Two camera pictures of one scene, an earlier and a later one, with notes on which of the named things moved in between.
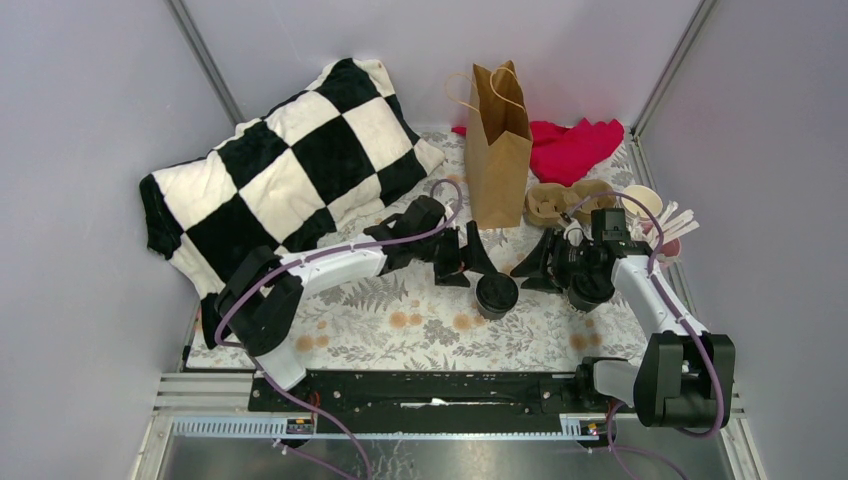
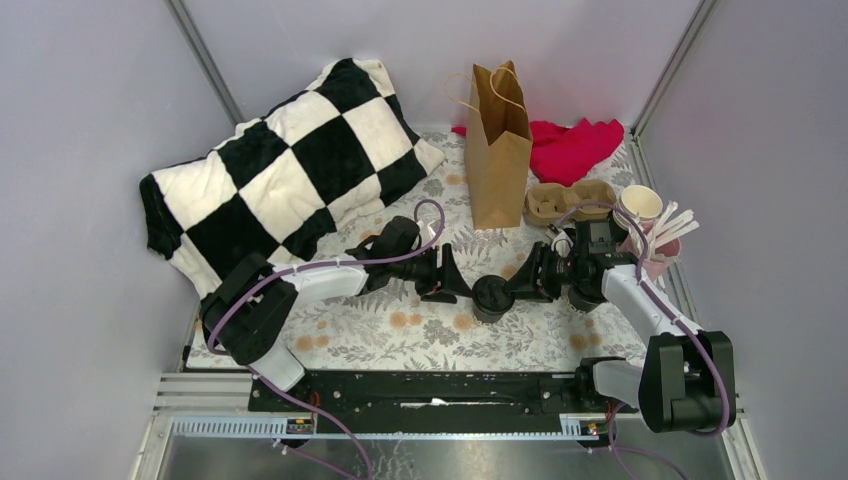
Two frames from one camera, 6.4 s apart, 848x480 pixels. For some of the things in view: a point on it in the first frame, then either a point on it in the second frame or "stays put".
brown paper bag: (498, 146) stays put
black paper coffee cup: (586, 290) stays put
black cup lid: (496, 291) stays put
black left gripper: (472, 257) → (448, 276)
